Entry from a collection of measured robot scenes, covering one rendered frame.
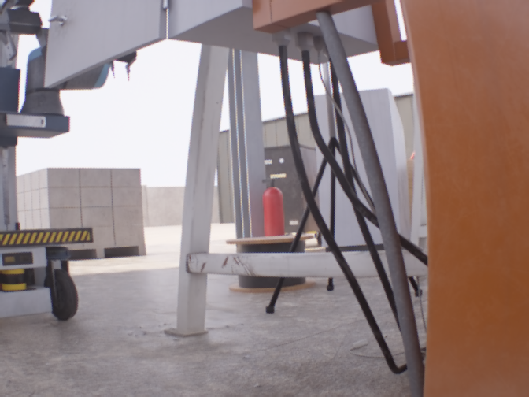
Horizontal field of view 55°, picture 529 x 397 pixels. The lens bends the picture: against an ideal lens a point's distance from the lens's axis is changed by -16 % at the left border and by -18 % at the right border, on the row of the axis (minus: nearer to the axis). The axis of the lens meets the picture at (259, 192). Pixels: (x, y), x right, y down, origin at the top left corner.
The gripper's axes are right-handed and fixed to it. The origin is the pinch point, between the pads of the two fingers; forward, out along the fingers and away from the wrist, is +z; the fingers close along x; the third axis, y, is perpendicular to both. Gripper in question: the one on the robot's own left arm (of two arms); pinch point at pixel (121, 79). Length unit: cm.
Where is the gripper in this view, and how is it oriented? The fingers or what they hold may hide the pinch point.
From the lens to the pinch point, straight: 162.4
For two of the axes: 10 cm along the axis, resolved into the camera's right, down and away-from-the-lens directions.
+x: 7.1, 1.0, 7.0
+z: 2.6, 8.8, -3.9
